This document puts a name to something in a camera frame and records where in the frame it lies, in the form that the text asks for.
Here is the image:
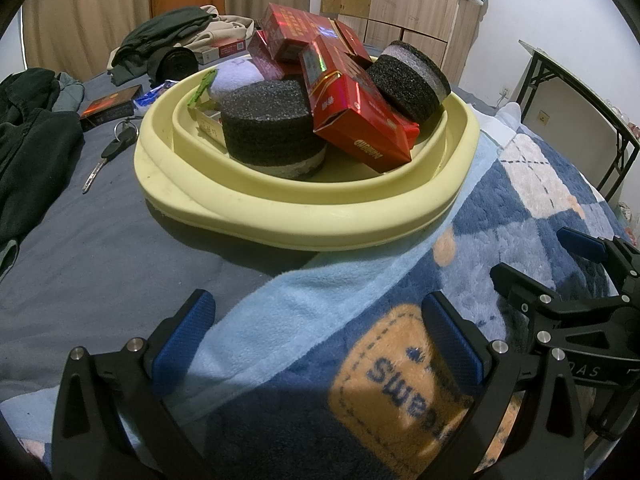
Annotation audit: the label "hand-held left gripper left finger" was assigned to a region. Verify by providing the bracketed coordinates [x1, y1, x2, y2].
[51, 289, 217, 480]

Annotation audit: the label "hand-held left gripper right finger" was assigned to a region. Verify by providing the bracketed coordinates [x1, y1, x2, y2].
[422, 290, 586, 480]

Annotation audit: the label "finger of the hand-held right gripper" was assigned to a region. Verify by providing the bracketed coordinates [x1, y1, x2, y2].
[556, 226, 640, 287]
[490, 261, 569, 334]

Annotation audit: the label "pale yellow plastic basin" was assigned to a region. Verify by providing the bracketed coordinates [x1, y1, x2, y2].
[134, 55, 482, 252]

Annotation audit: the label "black foam cylinder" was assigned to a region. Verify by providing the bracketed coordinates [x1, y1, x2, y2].
[367, 40, 452, 124]
[220, 80, 328, 179]

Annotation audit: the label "red box with gold band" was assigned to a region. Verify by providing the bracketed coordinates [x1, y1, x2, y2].
[299, 35, 421, 174]

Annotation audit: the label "wide red box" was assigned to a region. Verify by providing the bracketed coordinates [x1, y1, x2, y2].
[261, 2, 337, 64]

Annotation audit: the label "blue plaid blanket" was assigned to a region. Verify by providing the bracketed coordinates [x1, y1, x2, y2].
[0, 125, 640, 480]

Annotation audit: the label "grey bed sheet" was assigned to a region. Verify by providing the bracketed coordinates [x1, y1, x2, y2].
[0, 72, 321, 401]

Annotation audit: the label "black folding table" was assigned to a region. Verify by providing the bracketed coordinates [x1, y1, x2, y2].
[515, 39, 640, 202]

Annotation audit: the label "white cloth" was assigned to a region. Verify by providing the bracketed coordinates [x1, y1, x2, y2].
[480, 101, 524, 137]

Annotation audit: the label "keys with black fob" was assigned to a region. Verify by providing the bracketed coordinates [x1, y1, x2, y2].
[82, 117, 142, 194]

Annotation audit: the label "beige small carton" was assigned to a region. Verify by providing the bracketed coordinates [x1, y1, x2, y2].
[192, 102, 224, 139]

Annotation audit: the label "black clothing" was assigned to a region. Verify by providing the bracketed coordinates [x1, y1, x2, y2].
[0, 67, 85, 281]

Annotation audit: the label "blue snack packet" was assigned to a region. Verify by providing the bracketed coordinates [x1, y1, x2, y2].
[132, 80, 179, 111]

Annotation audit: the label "black and orange box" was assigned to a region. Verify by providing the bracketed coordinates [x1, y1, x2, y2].
[80, 85, 143, 132]

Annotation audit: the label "green plastic toy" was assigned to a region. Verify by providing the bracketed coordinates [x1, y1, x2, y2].
[187, 71, 217, 109]

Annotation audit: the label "white purple plush ball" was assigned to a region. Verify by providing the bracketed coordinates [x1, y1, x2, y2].
[209, 57, 267, 106]

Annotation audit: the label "red and white box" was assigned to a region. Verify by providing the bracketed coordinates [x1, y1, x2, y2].
[192, 40, 249, 66]

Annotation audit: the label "slim dark red box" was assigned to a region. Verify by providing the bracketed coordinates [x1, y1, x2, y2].
[247, 30, 287, 81]

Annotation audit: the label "wooden wardrobe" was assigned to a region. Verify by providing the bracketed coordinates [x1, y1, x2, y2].
[320, 0, 483, 86]

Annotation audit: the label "dark green clothing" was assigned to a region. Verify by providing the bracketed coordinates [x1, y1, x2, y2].
[107, 6, 216, 87]

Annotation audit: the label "beige clothing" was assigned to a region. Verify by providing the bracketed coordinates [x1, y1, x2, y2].
[110, 5, 256, 68]

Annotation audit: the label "beige curtain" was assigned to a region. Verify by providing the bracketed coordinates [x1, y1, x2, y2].
[22, 0, 326, 81]

